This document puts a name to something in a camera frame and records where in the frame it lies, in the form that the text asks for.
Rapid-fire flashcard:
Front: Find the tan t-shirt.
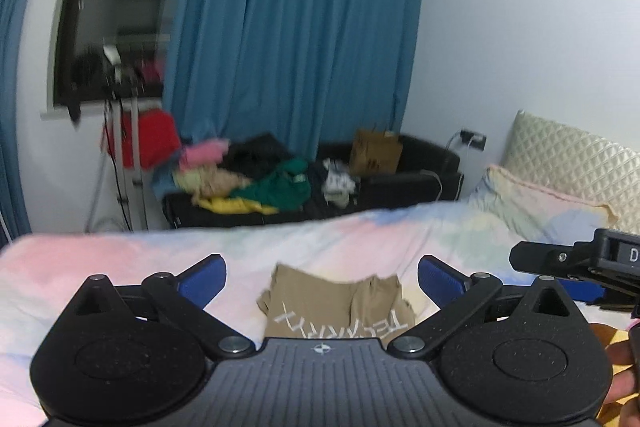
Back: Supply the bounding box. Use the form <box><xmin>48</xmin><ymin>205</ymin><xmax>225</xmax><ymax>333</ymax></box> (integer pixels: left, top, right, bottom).
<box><xmin>257</xmin><ymin>265</ymin><xmax>416</xmax><ymax>345</ymax></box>

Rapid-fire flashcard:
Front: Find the person's right hand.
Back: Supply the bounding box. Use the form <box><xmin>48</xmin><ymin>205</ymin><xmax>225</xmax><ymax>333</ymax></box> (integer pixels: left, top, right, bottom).
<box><xmin>604</xmin><ymin>339</ymin><xmax>639</xmax><ymax>404</ymax></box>

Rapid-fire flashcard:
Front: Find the pastel pillow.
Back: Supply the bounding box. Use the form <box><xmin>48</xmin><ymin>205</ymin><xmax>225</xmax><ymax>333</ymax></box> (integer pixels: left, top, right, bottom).
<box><xmin>466</xmin><ymin>165</ymin><xmax>618</xmax><ymax>245</ymax></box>

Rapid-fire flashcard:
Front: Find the yellow garment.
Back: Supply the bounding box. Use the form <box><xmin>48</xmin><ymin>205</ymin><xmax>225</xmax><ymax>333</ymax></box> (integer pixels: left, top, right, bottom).
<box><xmin>192</xmin><ymin>197</ymin><xmax>280</xmax><ymax>216</ymax></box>

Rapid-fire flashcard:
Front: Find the beige patterned garment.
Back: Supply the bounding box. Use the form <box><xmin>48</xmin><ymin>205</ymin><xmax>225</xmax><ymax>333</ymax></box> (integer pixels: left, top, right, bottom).
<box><xmin>192</xmin><ymin>168</ymin><xmax>252</xmax><ymax>202</ymax></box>

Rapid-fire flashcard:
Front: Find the black sofa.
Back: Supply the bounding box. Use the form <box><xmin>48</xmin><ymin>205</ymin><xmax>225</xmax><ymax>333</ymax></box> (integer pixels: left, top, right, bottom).
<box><xmin>162</xmin><ymin>134</ymin><xmax>463</xmax><ymax>229</ymax></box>

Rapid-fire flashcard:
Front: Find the cream quilted pillow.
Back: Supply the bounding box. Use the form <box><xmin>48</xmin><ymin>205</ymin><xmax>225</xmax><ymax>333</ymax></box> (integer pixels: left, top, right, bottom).
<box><xmin>501</xmin><ymin>110</ymin><xmax>639</xmax><ymax>234</ymax></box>

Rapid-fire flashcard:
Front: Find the pink garment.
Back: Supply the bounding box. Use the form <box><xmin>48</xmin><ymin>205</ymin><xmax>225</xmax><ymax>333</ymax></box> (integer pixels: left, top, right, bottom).
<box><xmin>179</xmin><ymin>139</ymin><xmax>230</xmax><ymax>170</ymax></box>

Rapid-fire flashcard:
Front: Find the pastel bed sheet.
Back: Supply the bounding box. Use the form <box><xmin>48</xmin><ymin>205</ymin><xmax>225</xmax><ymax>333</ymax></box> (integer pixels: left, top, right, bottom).
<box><xmin>0</xmin><ymin>198</ymin><xmax>640</xmax><ymax>427</ymax></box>

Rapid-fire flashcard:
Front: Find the green garment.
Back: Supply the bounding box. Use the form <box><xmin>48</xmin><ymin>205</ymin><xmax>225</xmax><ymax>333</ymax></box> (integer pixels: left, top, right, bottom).
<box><xmin>230</xmin><ymin>157</ymin><xmax>311</xmax><ymax>212</ymax></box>

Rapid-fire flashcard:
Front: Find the red garment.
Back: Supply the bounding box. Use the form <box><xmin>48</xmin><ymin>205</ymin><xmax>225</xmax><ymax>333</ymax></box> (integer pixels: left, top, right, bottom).
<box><xmin>120</xmin><ymin>108</ymin><xmax>181</xmax><ymax>170</ymax></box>

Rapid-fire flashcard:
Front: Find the black garment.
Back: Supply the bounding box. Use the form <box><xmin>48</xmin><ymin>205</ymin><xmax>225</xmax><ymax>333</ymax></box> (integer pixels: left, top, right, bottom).
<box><xmin>219</xmin><ymin>133</ymin><xmax>294</xmax><ymax>180</ymax></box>

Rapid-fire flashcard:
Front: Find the brown paper bag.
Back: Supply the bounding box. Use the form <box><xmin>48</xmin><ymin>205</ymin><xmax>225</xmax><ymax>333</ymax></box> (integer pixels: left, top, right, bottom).
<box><xmin>349</xmin><ymin>129</ymin><xmax>404</xmax><ymax>176</ymax></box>

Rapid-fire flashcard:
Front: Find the garment steamer stand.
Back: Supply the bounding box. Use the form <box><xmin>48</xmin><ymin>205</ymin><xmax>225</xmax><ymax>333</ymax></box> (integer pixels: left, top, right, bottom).
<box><xmin>84</xmin><ymin>39</ymin><xmax>149</xmax><ymax>233</ymax></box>

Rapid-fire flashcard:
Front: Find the right blue curtain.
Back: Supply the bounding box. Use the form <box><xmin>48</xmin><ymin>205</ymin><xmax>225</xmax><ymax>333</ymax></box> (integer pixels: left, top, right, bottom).
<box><xmin>163</xmin><ymin>0</ymin><xmax>421</xmax><ymax>157</ymax></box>

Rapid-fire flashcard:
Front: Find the blue curtain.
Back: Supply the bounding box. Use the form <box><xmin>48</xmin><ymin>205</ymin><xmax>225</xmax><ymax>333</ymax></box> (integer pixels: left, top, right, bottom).
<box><xmin>1</xmin><ymin>0</ymin><xmax>30</xmax><ymax>246</ymax></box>
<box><xmin>163</xmin><ymin>0</ymin><xmax>421</xmax><ymax>157</ymax></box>

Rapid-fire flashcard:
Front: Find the left blue curtain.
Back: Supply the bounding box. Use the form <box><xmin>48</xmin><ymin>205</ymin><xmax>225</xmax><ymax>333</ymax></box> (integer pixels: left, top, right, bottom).
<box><xmin>1</xmin><ymin>0</ymin><xmax>30</xmax><ymax>246</ymax></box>

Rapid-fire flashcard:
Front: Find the wall socket with plug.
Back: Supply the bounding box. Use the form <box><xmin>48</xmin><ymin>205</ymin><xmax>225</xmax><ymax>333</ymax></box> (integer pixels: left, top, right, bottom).
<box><xmin>459</xmin><ymin>129</ymin><xmax>487</xmax><ymax>150</ymax></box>

